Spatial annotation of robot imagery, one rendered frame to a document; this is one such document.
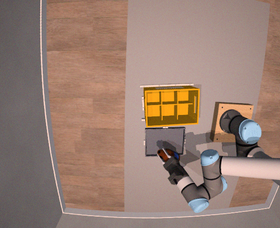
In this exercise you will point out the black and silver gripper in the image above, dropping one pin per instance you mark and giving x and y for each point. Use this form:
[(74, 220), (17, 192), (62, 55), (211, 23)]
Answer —
[(178, 175)]

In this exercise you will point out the yellow open-top crate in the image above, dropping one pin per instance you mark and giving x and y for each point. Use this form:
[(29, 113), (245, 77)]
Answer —
[(171, 105)]

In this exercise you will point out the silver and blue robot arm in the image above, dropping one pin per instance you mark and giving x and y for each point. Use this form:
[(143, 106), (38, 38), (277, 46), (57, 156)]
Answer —
[(250, 161)]

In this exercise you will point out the brown glass bottle with blue label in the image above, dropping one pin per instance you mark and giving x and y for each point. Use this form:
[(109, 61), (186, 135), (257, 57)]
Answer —
[(171, 153)]

